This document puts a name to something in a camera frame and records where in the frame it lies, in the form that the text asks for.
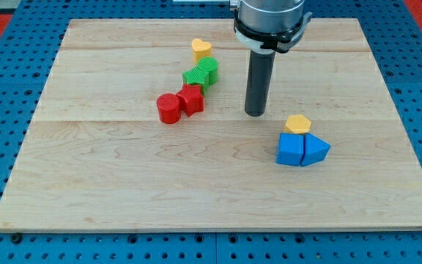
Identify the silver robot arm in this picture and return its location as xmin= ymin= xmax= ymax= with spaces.
xmin=236 ymin=0 xmax=305 ymax=33

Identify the yellow heart block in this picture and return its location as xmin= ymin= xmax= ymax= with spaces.
xmin=191 ymin=38 xmax=212 ymax=65

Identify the red star block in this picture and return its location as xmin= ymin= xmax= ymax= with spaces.
xmin=176 ymin=84 xmax=204 ymax=117

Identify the red cylinder block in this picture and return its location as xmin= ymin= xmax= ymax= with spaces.
xmin=156 ymin=93 xmax=182 ymax=124

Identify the green star block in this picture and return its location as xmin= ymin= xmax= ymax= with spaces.
xmin=182 ymin=66 xmax=210 ymax=95

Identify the wooden board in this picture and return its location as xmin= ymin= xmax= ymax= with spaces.
xmin=0 ymin=18 xmax=422 ymax=233

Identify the green cylinder block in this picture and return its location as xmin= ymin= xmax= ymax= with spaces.
xmin=197 ymin=56 xmax=218 ymax=85

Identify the blue cube block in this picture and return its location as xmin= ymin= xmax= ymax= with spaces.
xmin=275 ymin=133 xmax=304 ymax=166

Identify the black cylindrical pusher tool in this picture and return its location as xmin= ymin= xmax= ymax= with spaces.
xmin=245 ymin=51 xmax=275 ymax=117

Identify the yellow hexagon block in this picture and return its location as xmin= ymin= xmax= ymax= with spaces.
xmin=284 ymin=114 xmax=311 ymax=134

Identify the blue triangle block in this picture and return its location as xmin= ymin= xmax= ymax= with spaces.
xmin=300 ymin=133 xmax=331 ymax=166

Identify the black clamp ring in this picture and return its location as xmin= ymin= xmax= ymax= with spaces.
xmin=232 ymin=10 xmax=314 ymax=55

